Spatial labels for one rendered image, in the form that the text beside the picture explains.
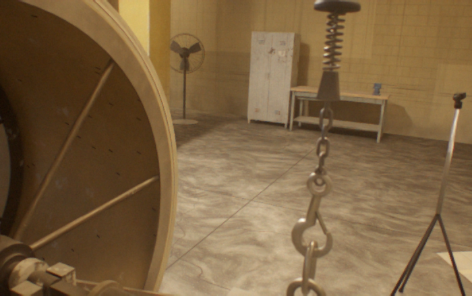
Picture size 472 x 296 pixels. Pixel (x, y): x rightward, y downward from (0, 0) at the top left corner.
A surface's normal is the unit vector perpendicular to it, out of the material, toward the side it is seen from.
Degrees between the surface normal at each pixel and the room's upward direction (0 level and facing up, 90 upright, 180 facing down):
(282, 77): 90
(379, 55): 90
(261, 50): 90
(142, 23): 90
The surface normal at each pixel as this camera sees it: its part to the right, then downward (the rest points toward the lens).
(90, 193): -0.41, 0.04
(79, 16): 0.90, 0.14
